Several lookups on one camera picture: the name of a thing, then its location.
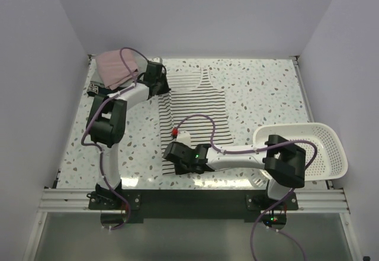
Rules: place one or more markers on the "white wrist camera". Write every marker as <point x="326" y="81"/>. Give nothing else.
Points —
<point x="183" y="137"/>
<point x="158" y="60"/>

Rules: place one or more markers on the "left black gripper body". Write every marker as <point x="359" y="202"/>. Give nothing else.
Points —
<point x="163" y="86"/>

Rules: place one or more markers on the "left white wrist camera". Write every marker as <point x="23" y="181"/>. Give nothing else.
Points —
<point x="158" y="60"/>

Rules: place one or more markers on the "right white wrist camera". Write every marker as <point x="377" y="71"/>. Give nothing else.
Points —
<point x="183" y="137"/>

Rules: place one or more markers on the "pink tank top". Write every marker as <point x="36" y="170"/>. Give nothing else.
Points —
<point x="115" y="67"/>

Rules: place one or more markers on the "folded dark tank top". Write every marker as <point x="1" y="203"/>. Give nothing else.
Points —
<point x="94" y="89"/>

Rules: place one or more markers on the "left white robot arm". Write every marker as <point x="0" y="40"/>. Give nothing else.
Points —
<point x="106" y="123"/>

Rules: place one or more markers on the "white perforated laundry basket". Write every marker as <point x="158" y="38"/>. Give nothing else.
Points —
<point x="330" y="163"/>

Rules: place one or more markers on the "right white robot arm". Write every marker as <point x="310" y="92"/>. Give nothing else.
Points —
<point x="283" y="160"/>

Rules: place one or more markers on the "aluminium frame rail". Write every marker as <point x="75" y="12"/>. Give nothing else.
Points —
<point x="309" y="201"/>

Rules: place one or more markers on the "folded grey tank top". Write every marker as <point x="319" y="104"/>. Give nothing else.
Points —
<point x="97" y="81"/>

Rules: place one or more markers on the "striped black white tank top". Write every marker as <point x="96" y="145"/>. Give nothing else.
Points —
<point x="192" y="92"/>

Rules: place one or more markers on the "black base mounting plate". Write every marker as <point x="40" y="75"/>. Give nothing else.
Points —
<point x="180" y="204"/>

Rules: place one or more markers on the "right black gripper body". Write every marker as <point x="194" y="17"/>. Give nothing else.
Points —
<point x="182" y="168"/>

